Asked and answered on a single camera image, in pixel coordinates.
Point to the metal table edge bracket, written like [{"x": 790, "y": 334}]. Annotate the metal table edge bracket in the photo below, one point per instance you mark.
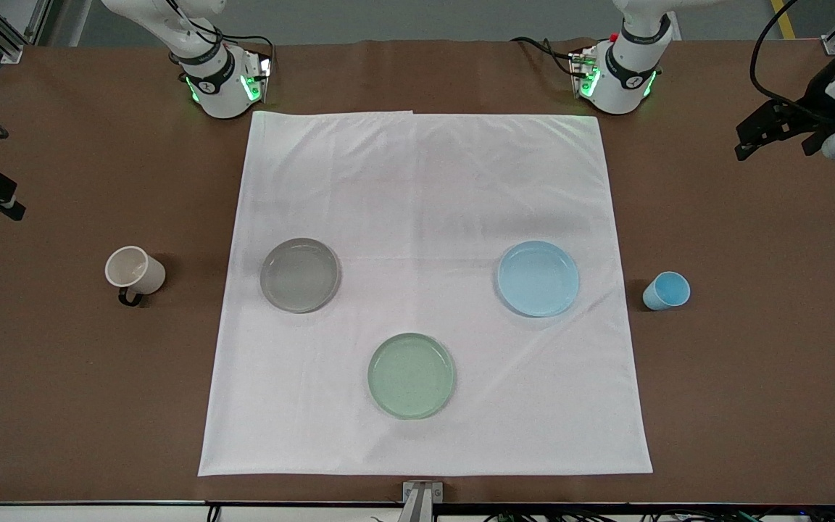
[{"x": 422, "y": 496}]

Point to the white square cloth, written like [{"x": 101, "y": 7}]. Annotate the white square cloth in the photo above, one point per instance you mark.
[{"x": 425, "y": 203}]

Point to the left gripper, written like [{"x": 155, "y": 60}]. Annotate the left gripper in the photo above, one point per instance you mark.
[{"x": 815, "y": 96}]

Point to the light blue plastic cup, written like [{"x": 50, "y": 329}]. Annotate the light blue plastic cup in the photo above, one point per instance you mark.
[{"x": 664, "y": 291}]

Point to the pale green round plate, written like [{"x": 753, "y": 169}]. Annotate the pale green round plate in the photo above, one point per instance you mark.
[{"x": 412, "y": 375}]

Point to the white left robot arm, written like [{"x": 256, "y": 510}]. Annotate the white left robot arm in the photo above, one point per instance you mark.
[{"x": 624, "y": 83}]

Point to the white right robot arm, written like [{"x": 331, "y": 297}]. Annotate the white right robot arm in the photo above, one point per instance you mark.
[{"x": 218, "y": 90}]

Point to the gray round plate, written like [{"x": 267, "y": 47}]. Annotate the gray round plate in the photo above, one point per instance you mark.
[{"x": 300, "y": 275}]

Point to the light blue round plate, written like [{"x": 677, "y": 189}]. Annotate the light blue round plate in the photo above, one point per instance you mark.
[{"x": 538, "y": 279}]

